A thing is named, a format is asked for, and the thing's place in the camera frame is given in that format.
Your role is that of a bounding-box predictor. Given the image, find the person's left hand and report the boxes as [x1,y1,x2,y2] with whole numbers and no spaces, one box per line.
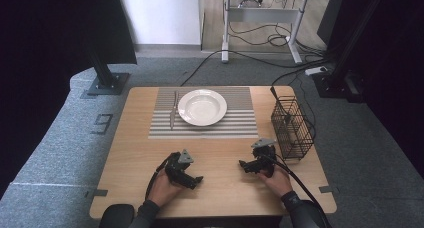
[147,169,188,208]

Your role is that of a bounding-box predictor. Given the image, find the white deep plate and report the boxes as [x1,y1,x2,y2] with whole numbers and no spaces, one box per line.
[177,88,229,128]

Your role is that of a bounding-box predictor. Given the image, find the black floor cable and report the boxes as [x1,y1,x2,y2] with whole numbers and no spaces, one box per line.
[179,49,329,88]

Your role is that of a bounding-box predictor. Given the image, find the grey striped placemat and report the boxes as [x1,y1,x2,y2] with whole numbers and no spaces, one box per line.
[147,85,260,140]

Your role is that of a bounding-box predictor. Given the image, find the white power strip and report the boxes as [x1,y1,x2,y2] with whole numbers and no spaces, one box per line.
[304,65,330,77]

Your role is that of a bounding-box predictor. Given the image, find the grey tape floor marking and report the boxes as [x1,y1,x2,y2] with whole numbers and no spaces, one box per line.
[89,113,114,136]

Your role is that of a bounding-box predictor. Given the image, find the silver table knife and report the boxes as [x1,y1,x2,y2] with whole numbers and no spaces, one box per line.
[169,90,180,131]

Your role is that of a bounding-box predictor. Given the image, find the black wire cutlery basket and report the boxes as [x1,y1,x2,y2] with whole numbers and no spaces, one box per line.
[270,95,316,161]

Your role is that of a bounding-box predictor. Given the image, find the black curtain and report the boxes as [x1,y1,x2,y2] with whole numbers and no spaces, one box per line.
[316,0,424,180]
[0,0,138,200]

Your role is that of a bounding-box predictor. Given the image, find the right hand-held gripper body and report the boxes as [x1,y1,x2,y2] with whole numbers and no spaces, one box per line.
[250,137,278,178]

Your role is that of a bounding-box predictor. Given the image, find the white desk frame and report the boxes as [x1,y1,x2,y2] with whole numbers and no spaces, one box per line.
[214,0,346,65]

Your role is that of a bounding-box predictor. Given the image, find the person's right hand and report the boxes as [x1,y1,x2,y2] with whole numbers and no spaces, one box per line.
[257,165,294,199]

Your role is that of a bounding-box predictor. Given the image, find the person's knee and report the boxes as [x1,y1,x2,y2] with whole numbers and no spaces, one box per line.
[98,203,136,228]

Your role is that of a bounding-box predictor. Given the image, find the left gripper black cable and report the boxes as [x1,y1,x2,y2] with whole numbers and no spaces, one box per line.
[144,152,175,201]

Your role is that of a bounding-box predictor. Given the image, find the black metal stand with base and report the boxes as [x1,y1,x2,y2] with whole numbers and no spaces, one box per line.
[79,46,131,98]

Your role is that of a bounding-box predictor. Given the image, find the grey tape strip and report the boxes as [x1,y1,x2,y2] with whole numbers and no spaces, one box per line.
[84,188,109,200]
[318,185,340,194]

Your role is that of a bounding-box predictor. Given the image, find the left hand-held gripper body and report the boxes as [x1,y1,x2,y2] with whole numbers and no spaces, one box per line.
[164,149,195,188]

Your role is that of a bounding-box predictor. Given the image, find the coiled black cables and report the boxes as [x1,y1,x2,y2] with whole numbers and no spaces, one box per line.
[228,21,326,56]

